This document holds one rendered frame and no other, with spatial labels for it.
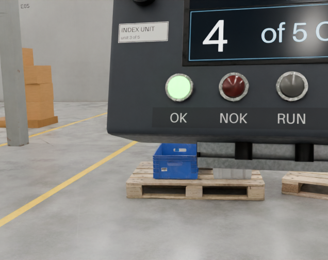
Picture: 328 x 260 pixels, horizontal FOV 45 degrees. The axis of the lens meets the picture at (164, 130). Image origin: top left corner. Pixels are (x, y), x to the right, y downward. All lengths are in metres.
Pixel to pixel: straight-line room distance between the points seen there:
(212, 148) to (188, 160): 3.09
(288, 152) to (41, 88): 8.07
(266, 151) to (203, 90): 0.11
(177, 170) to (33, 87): 5.35
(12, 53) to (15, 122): 1.01
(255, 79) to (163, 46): 0.09
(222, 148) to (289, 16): 0.15
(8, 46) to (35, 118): 2.45
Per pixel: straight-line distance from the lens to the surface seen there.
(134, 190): 3.56
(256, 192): 3.51
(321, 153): 0.44
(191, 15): 0.39
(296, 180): 3.68
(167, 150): 4.13
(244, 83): 0.37
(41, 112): 8.41
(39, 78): 8.44
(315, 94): 0.37
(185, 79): 0.37
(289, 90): 0.36
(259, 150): 0.43
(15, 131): 6.43
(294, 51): 0.37
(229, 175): 3.59
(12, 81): 6.36
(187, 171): 3.56
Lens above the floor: 1.14
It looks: 9 degrees down
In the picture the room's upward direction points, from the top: 1 degrees counter-clockwise
